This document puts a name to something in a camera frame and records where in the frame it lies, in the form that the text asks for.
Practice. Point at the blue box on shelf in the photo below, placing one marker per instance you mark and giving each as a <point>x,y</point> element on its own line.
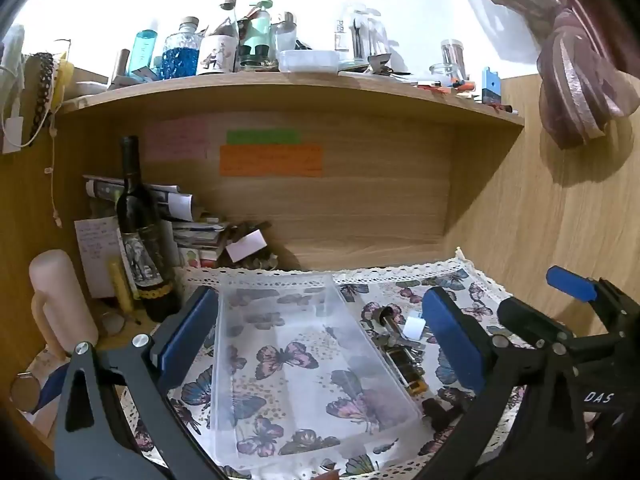
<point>491,85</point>

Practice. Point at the clear bottle with white label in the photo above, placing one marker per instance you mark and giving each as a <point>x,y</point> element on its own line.
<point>217,50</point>

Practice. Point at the white handwritten note paper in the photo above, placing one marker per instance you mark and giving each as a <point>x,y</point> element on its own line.
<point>95,255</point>

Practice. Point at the clear lidded plastic box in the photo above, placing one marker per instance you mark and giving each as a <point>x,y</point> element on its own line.
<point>307,61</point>

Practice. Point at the black round knob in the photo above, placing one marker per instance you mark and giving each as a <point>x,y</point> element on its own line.
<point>386,317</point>

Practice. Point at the pink sticky note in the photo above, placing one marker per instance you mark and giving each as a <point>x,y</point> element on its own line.
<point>176,137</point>

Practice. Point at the wooden shelf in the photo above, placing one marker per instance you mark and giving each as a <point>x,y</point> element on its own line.
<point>300,91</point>

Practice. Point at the butterfly print lace cloth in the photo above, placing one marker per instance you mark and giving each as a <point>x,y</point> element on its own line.
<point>310,355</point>

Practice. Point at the black lace ribbon roll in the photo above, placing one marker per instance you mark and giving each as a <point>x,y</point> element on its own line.
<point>41,90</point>

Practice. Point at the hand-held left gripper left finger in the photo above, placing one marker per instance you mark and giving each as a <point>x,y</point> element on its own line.
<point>186,329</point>

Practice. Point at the clear tube jar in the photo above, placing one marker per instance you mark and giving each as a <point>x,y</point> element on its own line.
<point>454,57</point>

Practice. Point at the clear plastic container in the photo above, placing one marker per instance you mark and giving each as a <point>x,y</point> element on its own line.
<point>310,360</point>

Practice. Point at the dark wine bottle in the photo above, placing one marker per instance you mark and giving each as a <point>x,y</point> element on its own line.
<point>145,260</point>

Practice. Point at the small clear silver-capped bottle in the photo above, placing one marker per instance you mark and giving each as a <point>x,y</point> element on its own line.
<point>285,35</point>

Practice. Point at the stack of books and papers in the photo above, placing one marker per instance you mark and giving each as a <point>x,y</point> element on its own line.
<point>192,232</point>

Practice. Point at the green sticky note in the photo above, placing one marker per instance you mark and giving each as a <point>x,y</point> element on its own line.
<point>262,136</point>

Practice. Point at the purple curtain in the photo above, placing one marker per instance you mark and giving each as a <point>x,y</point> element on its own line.
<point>575,60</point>

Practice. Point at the small white box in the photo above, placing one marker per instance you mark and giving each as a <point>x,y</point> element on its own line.
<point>415,329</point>

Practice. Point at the yellow candle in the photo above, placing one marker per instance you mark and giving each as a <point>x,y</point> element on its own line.
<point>121,285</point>

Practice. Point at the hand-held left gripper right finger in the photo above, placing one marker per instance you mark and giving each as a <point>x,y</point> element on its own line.
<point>452,340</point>

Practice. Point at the mint green bottle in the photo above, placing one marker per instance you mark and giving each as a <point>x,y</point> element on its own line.
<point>260,30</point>

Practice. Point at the yellow ribbon roll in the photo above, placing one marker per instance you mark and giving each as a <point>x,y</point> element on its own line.
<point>62,82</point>

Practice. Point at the small glass jar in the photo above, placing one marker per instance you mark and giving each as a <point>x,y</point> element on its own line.
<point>441,72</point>

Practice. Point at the blue glass bottle with cork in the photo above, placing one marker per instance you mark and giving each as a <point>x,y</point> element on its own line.
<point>181,57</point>

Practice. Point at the tall blue liquid bottle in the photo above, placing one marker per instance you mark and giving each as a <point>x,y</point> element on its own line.
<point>142,52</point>

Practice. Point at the black USB adapter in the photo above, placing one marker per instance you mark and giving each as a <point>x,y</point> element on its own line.
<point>440,414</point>

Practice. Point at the pile of coins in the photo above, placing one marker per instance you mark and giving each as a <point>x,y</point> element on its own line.
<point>257,262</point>

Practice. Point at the clear tool holder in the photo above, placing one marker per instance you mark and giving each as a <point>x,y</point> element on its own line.
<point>362,35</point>

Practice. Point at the white blank card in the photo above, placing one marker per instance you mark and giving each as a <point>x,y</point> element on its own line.
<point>245,246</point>

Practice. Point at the orange sticky note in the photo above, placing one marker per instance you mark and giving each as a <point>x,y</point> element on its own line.
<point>272,160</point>

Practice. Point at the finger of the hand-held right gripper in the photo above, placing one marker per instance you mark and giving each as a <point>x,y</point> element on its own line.
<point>535,321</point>
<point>570,282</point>

